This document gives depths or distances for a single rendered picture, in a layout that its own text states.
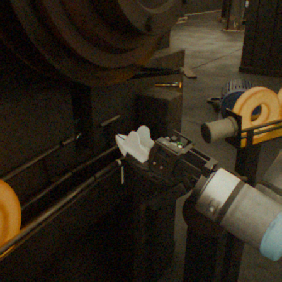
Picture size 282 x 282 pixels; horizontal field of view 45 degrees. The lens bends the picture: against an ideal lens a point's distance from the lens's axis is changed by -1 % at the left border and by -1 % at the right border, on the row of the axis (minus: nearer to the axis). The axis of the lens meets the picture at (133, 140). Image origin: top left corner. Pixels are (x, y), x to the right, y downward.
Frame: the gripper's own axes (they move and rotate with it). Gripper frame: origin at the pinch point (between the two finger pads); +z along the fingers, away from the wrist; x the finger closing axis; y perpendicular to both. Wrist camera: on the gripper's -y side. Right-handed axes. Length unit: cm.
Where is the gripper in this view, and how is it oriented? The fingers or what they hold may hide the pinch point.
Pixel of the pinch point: (120, 141)
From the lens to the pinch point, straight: 72.3
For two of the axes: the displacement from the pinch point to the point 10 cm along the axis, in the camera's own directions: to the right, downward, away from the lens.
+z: -7.8, -5.0, 3.6
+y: 2.6, -8.0, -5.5
